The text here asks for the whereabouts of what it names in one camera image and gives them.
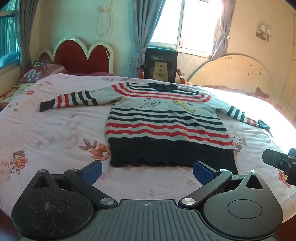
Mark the teal cloth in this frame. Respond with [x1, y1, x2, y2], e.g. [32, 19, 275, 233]
[0, 53, 20, 68]

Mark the thin wall cable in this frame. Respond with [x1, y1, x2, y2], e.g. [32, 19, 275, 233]
[96, 0, 114, 37]

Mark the red scalloped headboard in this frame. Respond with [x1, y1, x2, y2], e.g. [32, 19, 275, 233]
[38, 36, 114, 75]

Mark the pale grey curtain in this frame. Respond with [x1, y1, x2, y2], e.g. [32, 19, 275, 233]
[210, 0, 237, 61]

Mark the side window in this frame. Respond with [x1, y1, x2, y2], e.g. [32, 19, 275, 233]
[0, 0, 21, 70]

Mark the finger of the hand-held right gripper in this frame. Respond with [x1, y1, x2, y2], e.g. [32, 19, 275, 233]
[262, 148, 296, 184]

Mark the bright window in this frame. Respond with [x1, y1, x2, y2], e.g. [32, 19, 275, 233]
[150, 0, 223, 55]

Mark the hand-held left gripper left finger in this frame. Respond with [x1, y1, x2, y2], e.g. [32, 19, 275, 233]
[30, 160, 118, 208]

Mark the striped pillow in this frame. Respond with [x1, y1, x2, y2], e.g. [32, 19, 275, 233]
[19, 61, 68, 83]

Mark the black leather armchair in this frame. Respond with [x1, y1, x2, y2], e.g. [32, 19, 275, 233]
[138, 47, 186, 84]

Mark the yellow floral pillow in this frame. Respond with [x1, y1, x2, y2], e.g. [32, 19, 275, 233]
[0, 83, 28, 105]

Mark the blue curtain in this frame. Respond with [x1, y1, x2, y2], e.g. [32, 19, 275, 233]
[129, 0, 166, 78]

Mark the beige round board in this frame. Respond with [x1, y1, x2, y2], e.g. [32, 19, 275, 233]
[187, 54, 282, 110]

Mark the striped knit sweater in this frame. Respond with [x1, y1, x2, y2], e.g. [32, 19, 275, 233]
[39, 82, 271, 175]

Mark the pink floral bedspread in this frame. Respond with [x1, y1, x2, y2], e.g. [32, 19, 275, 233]
[0, 73, 296, 232]

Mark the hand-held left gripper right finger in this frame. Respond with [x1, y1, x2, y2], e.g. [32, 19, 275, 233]
[179, 160, 267, 208]

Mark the wall lamp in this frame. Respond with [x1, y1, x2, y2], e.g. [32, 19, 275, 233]
[255, 24, 272, 42]

